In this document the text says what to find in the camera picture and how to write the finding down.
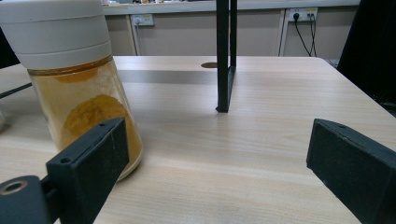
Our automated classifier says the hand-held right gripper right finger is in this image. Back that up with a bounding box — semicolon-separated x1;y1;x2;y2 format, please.
305;118;396;224

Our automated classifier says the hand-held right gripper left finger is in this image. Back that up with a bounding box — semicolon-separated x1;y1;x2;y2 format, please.
40;117;131;224

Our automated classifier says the orange powder spice jar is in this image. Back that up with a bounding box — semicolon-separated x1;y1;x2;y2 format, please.
0;0;145;181

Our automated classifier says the black metal rack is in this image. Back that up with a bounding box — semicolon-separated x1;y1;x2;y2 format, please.
215;0;238;114

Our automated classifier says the black curtain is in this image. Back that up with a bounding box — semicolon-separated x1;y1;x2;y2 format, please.
336;0;396;108

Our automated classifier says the white background counter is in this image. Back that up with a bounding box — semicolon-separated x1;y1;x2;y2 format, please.
102;0;361;16

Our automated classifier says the thin black cable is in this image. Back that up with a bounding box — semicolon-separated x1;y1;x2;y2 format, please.
0;82;34;100

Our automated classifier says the black power cable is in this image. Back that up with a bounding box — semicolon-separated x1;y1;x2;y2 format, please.
293;12;313;58
308;13;318;58

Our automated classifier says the white wall power outlet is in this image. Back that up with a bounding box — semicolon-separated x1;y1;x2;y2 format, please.
130;13;155;27
288;7;318;22

